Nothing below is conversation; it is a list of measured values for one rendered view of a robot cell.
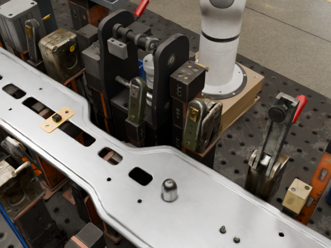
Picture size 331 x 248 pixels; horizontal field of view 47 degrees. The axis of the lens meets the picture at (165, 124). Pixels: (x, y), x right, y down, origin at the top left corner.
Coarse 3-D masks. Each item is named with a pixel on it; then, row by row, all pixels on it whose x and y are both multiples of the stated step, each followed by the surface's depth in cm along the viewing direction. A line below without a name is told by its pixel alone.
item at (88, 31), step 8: (88, 24) 101; (80, 32) 99; (88, 32) 99; (96, 32) 99; (80, 40) 100; (88, 40) 98; (96, 40) 100; (80, 48) 103; (96, 104) 118; (96, 112) 121
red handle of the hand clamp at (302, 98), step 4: (300, 96) 73; (304, 96) 74; (300, 100) 73; (304, 100) 73; (300, 104) 73; (304, 104) 73; (300, 108) 73; (296, 112) 73; (300, 112) 73; (296, 116) 73; (296, 120) 73; (292, 124) 74; (264, 156) 73; (268, 156) 73; (260, 160) 74; (264, 160) 73; (268, 160) 73; (264, 164) 73; (268, 164) 73
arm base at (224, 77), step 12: (204, 48) 116; (216, 48) 114; (228, 48) 114; (204, 60) 119; (216, 60) 117; (228, 60) 118; (216, 72) 121; (228, 72) 122; (240, 72) 130; (216, 84) 124; (228, 84) 126; (240, 84) 126
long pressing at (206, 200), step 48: (0, 48) 111; (0, 96) 97; (48, 96) 97; (48, 144) 86; (96, 144) 86; (96, 192) 77; (144, 192) 77; (192, 192) 77; (240, 192) 76; (144, 240) 70; (192, 240) 70; (240, 240) 70; (288, 240) 70
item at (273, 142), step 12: (276, 96) 64; (288, 96) 64; (276, 108) 62; (288, 108) 64; (276, 120) 63; (288, 120) 64; (264, 132) 69; (276, 132) 68; (264, 144) 70; (276, 144) 68; (276, 156) 70
